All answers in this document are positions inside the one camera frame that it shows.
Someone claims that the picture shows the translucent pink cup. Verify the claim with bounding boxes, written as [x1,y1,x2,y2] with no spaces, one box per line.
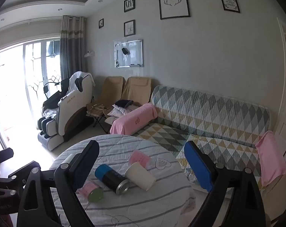
[128,149,153,169]

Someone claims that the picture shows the white door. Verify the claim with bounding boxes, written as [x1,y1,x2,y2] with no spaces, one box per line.
[274,17,286,167]

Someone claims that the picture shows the glass balcony door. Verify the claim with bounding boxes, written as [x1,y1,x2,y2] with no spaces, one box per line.
[0,36,63,147]

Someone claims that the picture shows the small folding stool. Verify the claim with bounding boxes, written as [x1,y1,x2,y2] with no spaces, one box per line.
[86,103,111,130]

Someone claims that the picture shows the black and blue cup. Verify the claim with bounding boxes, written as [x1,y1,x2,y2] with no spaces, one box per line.
[95,164,131,195]

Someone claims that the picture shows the beige folding chair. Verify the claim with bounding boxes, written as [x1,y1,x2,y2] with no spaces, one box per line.
[86,76,126,124]
[105,76,154,134]

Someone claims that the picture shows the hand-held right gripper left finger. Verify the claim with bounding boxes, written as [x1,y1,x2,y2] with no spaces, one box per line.
[17,140,100,227]

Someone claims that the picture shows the round table with striped cloth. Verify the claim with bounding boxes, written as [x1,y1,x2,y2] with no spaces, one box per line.
[49,134,197,227]

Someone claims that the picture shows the sofa with diamond-pattern cover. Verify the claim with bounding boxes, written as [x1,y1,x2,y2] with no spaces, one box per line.
[131,85,271,191]

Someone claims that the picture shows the white towel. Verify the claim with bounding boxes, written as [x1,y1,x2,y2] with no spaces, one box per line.
[69,71,96,93]

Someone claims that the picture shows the small line-drawing picture frame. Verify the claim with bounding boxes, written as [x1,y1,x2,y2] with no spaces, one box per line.
[123,19,136,37]

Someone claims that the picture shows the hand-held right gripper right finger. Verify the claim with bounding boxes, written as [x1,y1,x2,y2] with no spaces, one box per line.
[184,141,267,227]

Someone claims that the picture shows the dark folded clothes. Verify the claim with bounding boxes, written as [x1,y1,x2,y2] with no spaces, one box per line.
[114,99,134,109]

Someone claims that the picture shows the wall whiteboard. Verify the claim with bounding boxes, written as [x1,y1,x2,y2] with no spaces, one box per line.
[113,39,144,68]

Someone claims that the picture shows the white pillows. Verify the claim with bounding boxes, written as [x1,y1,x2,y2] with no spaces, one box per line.
[107,106,134,119]

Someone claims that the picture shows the grey curtain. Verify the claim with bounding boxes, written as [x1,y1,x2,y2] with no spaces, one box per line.
[59,15,87,82]

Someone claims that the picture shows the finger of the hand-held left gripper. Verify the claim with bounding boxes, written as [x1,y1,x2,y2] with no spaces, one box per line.
[0,148,14,165]
[7,161,41,185]

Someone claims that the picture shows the white cup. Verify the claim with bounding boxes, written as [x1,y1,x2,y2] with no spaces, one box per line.
[124,162,157,192]

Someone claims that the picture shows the small leaf-border picture frame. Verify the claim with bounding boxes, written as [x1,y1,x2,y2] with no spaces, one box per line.
[220,0,241,14]

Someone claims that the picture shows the small dark picture frame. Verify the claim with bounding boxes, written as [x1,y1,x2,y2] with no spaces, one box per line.
[123,0,135,13]

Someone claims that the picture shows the pink cup with green inside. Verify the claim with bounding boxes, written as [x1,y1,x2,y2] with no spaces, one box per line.
[77,180,104,203]

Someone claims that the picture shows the pink towel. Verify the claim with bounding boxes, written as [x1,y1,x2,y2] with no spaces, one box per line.
[255,130,286,187]
[110,103,158,135]

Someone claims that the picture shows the large antler picture frame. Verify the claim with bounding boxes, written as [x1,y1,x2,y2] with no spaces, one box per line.
[158,0,190,20]

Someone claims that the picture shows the white and brown massage chair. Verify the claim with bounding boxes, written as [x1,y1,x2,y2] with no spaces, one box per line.
[37,72,96,151]

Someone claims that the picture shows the black chair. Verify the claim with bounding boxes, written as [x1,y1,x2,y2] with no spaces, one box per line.
[43,81,63,100]

